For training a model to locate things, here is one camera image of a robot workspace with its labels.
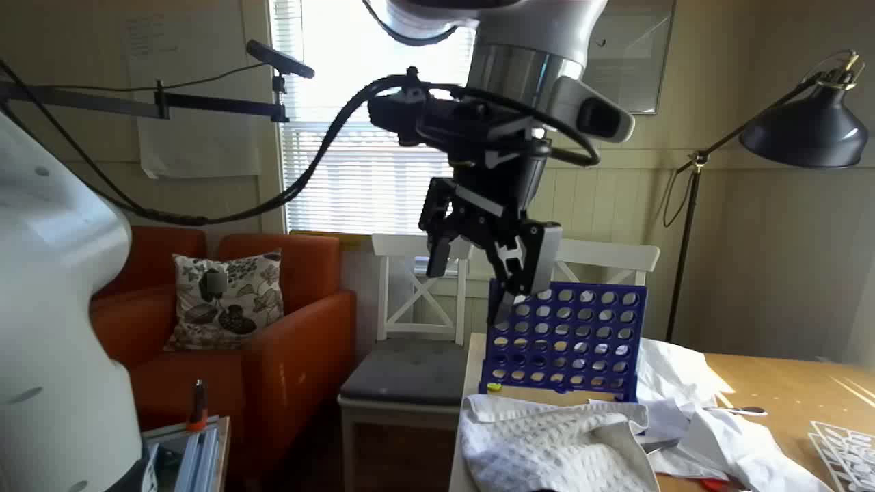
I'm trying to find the box of books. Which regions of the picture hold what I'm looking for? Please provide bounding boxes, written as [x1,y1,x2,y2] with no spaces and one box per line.
[138,381,231,492]

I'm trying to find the white floral napkin holder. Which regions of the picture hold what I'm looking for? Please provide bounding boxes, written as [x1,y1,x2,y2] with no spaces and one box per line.
[809,422,875,492]

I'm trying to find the white wooden chair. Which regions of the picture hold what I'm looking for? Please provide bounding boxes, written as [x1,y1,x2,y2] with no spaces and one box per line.
[338,236,468,492]

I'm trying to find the grey chair cushion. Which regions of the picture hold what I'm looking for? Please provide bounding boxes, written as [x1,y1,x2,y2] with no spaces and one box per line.
[340,342,466,404]

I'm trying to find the black floor lamp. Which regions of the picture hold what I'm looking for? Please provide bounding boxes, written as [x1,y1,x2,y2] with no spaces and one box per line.
[662,50,871,342]

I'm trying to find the blue connect four gameboard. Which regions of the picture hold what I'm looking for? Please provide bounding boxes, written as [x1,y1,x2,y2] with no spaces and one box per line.
[478,281,648,403]

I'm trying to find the orange armchair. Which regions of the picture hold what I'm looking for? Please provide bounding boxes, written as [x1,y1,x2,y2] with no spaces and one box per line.
[90,228,357,485]

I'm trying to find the white waffle towel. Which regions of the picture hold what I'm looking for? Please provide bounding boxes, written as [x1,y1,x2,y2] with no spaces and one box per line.
[459,393,660,492]

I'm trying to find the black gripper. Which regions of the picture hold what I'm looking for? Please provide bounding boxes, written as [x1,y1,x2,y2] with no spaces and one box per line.
[418,101,548,322]

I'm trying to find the floral patterned cushion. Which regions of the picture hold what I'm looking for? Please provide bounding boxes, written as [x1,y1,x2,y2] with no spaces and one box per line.
[168,251,284,349]

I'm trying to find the framed wall picture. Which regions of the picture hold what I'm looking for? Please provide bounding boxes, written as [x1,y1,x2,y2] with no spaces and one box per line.
[585,0,677,117]

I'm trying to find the crumpled white paper napkins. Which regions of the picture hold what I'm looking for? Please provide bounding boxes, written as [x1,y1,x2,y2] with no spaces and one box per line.
[637,340,833,492]

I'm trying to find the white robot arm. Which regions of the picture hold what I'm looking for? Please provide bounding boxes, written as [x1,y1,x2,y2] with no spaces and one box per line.
[365,0,634,319]

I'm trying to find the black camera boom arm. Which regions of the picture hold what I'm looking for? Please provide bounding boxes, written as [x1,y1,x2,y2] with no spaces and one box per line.
[0,42,316,122]

